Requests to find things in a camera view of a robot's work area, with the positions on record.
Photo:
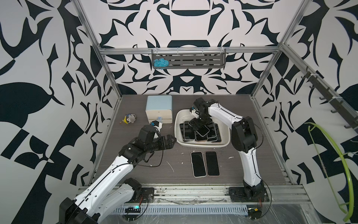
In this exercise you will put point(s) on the black phone pink case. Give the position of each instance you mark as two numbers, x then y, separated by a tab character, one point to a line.
202	130

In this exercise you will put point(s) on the controller board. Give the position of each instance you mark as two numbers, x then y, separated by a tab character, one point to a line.
254	213
133	209

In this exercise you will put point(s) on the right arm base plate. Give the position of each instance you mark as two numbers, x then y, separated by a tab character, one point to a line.
248	194

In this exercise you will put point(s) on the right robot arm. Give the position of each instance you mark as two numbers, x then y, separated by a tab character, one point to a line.
243	137

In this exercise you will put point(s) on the black phone in tub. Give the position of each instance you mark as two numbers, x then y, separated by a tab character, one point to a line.
214	133
188	132

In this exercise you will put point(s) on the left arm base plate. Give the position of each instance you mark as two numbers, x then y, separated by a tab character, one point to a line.
143	195

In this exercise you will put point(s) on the light blue drawer box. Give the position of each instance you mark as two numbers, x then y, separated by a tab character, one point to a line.
159	107

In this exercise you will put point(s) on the small plush toy keychain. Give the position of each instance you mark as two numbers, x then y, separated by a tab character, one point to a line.
129	118

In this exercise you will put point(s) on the teal crumpled cloth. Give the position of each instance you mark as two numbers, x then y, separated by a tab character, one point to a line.
160	63

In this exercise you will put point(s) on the black phone white case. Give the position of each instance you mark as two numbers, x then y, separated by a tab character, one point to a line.
212	163

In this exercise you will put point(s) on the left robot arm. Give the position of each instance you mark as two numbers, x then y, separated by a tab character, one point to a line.
100	199

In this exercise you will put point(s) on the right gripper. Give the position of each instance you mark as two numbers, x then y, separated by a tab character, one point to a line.
207	119

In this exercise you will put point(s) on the grey slotted wall shelf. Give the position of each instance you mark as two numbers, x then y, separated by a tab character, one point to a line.
192	59

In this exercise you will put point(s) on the white ventilated cable duct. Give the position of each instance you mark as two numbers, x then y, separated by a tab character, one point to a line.
209	209

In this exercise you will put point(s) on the left controller board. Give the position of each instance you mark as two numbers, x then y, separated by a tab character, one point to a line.
133	209

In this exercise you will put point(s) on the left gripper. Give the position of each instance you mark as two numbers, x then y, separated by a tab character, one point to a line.
168	144

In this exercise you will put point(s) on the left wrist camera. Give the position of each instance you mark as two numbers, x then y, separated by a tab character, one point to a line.
158	125

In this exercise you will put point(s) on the dark hook rail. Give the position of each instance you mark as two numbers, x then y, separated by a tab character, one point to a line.
330	96

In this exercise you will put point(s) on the white plastic storage tub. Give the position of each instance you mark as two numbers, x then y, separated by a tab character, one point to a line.
186	115

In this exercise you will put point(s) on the right controller board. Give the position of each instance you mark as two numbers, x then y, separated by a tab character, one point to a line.
254	213

